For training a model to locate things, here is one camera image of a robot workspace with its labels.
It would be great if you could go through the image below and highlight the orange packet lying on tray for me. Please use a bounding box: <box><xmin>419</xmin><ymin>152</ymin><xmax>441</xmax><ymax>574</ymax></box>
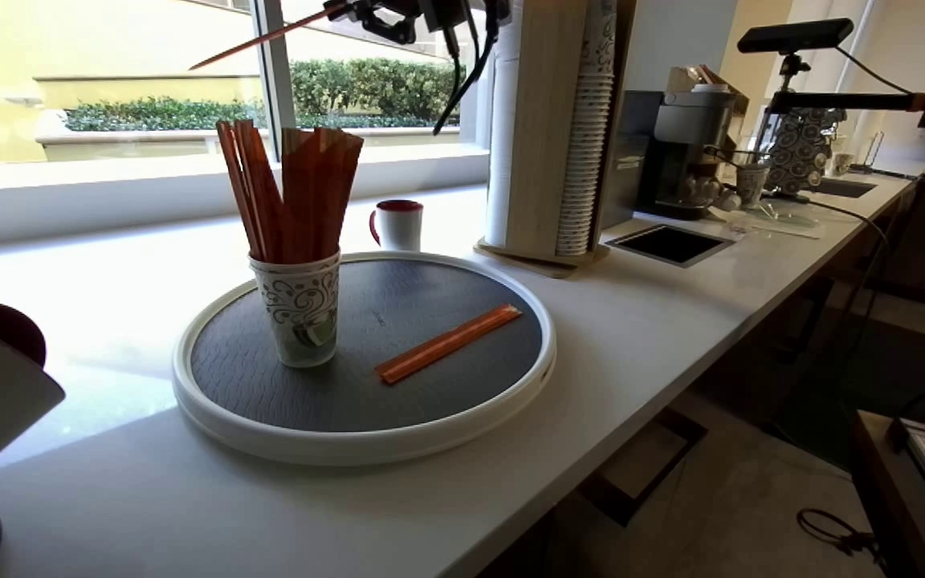
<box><xmin>376</xmin><ymin>306</ymin><xmax>521</xmax><ymax>385</ymax></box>

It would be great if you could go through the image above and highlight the bunch of orange packets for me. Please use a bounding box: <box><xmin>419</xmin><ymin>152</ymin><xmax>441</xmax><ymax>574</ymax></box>
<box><xmin>216</xmin><ymin>119</ymin><xmax>364</xmax><ymax>263</ymax></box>

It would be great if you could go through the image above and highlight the coffee machine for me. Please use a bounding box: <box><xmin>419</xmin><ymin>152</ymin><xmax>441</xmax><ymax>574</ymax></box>
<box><xmin>596</xmin><ymin>64</ymin><xmax>747</xmax><ymax>227</ymax></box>

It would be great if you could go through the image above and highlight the glass jar on counter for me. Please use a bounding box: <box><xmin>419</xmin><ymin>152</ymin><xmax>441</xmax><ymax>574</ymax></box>
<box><xmin>759</xmin><ymin>108</ymin><xmax>832</xmax><ymax>197</ymax></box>

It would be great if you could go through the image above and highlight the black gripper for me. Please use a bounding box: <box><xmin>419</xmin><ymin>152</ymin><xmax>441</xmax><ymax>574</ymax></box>
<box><xmin>326</xmin><ymin>0</ymin><xmax>510</xmax><ymax>46</ymax></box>

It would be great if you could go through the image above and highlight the small white red mug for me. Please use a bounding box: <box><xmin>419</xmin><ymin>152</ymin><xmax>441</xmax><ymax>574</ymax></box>
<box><xmin>369</xmin><ymin>200</ymin><xmax>424</xmax><ymax>251</ymax></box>

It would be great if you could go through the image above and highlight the wooden cup dispenser stand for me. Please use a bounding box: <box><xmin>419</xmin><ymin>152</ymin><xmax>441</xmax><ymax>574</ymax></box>
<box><xmin>481</xmin><ymin>0</ymin><xmax>636</xmax><ymax>267</ymax></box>

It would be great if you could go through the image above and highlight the round grey white tray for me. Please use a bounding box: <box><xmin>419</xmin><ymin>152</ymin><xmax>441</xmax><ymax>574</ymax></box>
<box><xmin>175</xmin><ymin>254</ymin><xmax>555</xmax><ymax>466</ymax></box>

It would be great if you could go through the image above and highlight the patterned paper coffee cup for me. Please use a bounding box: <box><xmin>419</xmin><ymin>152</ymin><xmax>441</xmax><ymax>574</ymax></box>
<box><xmin>252</xmin><ymin>254</ymin><xmax>342</xmax><ymax>369</ymax></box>

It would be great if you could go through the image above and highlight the black camera on stand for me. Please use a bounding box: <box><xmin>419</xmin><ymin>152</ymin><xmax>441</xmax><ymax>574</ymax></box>
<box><xmin>736</xmin><ymin>18</ymin><xmax>925</xmax><ymax>127</ymax></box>

